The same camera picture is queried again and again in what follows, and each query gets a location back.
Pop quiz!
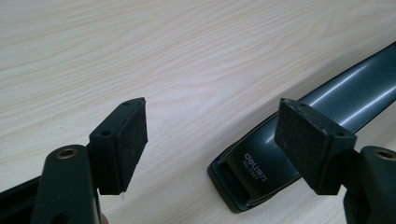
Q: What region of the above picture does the dark grey stapler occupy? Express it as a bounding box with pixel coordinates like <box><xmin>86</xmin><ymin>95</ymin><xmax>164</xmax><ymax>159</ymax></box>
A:
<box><xmin>206</xmin><ymin>41</ymin><xmax>396</xmax><ymax>215</ymax></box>

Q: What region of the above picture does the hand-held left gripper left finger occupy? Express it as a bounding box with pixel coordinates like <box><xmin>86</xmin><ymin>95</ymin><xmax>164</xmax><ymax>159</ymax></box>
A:
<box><xmin>88</xmin><ymin>96</ymin><xmax>149</xmax><ymax>197</ymax></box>

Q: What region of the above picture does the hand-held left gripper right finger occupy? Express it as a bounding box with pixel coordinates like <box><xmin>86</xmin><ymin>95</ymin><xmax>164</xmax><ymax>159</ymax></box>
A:
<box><xmin>274</xmin><ymin>97</ymin><xmax>359</xmax><ymax>197</ymax></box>

